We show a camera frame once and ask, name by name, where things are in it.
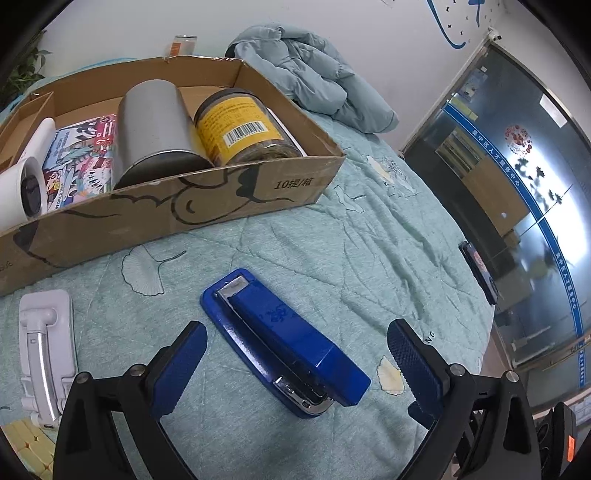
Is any blue wall decal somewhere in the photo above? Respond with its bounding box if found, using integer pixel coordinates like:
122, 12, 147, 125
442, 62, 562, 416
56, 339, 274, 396
425, 0, 490, 49

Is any teal padded jacket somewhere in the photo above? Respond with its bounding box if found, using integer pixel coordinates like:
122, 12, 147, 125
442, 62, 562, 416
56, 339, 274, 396
225, 25, 399, 134

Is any black object orange label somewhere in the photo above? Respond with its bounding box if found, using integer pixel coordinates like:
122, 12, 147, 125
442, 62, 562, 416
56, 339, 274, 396
536, 401, 591, 480

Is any yellow label clear jar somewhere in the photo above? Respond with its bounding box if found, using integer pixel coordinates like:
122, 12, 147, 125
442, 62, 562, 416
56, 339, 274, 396
194, 88, 309, 167

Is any glass door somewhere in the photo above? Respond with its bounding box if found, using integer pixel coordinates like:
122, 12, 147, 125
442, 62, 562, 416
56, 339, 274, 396
399, 34, 591, 416

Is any cardboard box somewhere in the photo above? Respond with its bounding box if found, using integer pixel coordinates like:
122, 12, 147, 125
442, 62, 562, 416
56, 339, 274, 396
0, 55, 347, 296

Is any colourful printed book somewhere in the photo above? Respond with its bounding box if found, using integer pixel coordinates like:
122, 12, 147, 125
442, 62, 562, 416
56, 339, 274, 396
41, 114, 120, 213

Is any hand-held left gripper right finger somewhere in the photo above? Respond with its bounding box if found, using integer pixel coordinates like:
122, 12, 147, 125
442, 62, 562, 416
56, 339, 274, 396
387, 318, 542, 480

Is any glass jar orange label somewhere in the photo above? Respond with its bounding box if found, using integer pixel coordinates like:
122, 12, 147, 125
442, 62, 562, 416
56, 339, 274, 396
167, 34, 198, 57

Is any black smartphone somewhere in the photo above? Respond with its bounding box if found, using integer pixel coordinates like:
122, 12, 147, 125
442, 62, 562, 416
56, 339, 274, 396
458, 240, 500, 305

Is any white cylindrical device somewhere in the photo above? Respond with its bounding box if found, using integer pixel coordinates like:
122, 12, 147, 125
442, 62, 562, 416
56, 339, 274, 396
0, 117, 57, 232

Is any green potted plant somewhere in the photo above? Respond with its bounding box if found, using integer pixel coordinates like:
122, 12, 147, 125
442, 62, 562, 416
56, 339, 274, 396
0, 30, 52, 109

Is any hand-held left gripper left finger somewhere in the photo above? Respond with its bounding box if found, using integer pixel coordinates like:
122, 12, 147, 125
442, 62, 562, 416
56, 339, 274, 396
53, 320, 208, 480

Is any teal leaf print blanket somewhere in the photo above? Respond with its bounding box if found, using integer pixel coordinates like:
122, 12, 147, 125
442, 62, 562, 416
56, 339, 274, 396
0, 58, 497, 480

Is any pale yellow puzzle cube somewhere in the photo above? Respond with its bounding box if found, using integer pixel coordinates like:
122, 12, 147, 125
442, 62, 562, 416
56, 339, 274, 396
0, 418, 58, 480

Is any white phone stand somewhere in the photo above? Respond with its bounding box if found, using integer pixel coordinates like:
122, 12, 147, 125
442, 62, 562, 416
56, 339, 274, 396
17, 290, 77, 429

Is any blue stapler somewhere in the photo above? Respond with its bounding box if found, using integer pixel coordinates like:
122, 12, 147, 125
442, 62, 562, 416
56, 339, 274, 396
200, 268, 372, 420

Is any silver metal tin can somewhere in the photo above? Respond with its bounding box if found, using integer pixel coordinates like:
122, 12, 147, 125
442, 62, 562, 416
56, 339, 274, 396
113, 79, 215, 190

